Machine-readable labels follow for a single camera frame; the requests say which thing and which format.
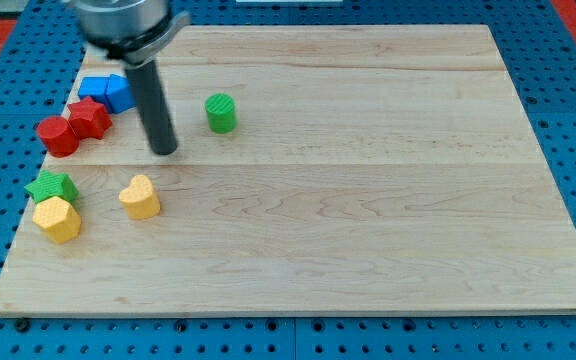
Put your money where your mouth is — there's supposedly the yellow heart block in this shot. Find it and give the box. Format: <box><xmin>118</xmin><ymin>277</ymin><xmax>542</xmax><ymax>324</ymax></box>
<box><xmin>118</xmin><ymin>174</ymin><xmax>161</xmax><ymax>220</ymax></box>

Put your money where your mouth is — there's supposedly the green star block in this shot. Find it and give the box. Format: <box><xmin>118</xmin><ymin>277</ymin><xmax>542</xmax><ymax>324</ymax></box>
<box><xmin>24</xmin><ymin>170</ymin><xmax>79</xmax><ymax>203</ymax></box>

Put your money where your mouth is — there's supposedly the blue cube block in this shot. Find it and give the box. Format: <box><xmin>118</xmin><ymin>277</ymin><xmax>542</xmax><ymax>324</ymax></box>
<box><xmin>77</xmin><ymin>76</ymin><xmax>112</xmax><ymax>113</ymax></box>

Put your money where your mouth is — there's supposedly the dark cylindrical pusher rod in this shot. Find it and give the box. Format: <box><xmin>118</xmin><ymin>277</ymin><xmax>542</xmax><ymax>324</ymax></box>
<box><xmin>125</xmin><ymin>60</ymin><xmax>178</xmax><ymax>156</ymax></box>

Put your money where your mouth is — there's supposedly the yellow pentagon block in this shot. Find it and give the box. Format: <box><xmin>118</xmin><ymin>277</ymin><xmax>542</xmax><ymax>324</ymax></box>
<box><xmin>32</xmin><ymin>196</ymin><xmax>82</xmax><ymax>244</ymax></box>

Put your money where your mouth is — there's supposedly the blue pentagon block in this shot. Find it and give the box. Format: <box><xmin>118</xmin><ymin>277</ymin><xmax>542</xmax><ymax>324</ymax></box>
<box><xmin>106</xmin><ymin>74</ymin><xmax>135</xmax><ymax>114</ymax></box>

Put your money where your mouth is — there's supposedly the red cylinder block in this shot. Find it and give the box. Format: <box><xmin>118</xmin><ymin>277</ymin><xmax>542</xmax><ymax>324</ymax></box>
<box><xmin>36</xmin><ymin>116</ymin><xmax>79</xmax><ymax>158</ymax></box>

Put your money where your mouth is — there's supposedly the green cylinder block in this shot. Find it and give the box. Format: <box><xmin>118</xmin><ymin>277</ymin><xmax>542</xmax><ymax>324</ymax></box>
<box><xmin>204</xmin><ymin>93</ymin><xmax>237</xmax><ymax>134</ymax></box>

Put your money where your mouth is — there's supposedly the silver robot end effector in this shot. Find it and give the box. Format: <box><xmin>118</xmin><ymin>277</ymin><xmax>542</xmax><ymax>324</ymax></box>
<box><xmin>63</xmin><ymin>0</ymin><xmax>190</xmax><ymax>66</ymax></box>

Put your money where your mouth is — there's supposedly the wooden board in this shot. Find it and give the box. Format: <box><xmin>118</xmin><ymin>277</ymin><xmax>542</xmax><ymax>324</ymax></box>
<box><xmin>0</xmin><ymin>25</ymin><xmax>576</xmax><ymax>318</ymax></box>

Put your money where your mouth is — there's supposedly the red star block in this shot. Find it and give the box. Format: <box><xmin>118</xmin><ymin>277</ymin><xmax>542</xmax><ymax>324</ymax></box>
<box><xmin>68</xmin><ymin>96</ymin><xmax>112</xmax><ymax>140</ymax></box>

